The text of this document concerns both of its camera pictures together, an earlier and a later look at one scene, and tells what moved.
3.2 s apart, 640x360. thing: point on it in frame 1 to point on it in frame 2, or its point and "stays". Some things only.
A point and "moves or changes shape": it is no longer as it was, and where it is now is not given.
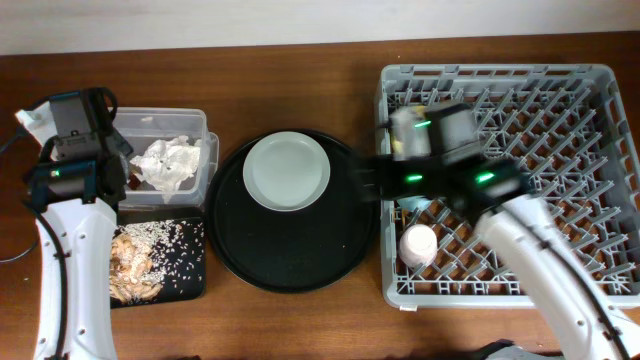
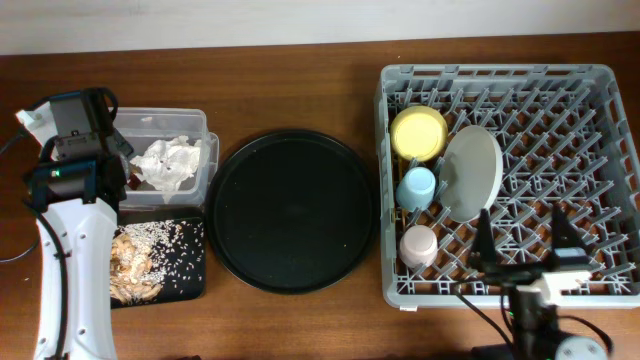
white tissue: x=165 y=164 stays
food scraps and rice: x=147 y=256 stays
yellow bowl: x=411 y=133 stays
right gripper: x=390 y=168 to x=485 y=254
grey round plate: x=287 y=172 moves or changes shape
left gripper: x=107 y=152 stays
